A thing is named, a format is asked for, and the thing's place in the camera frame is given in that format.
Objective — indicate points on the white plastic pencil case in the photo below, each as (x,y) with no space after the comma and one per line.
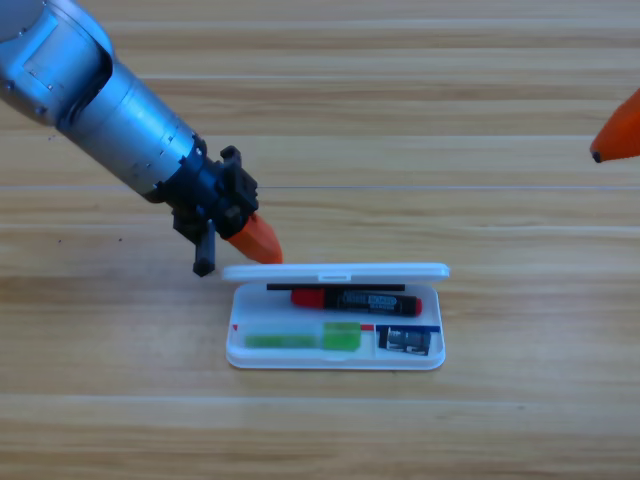
(280,272)

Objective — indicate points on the green and white highlighter pen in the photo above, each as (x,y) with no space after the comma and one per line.
(340,337)

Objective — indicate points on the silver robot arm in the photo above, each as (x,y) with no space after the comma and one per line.
(100,100)

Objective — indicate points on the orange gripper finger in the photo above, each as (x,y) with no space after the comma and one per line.
(620,137)
(257,240)

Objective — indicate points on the red and black marker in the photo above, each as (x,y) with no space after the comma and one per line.
(370,301)

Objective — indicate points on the small dark blue sharpener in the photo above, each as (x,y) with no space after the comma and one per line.
(406,341)

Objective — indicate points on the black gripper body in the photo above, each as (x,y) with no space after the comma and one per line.
(210,195)

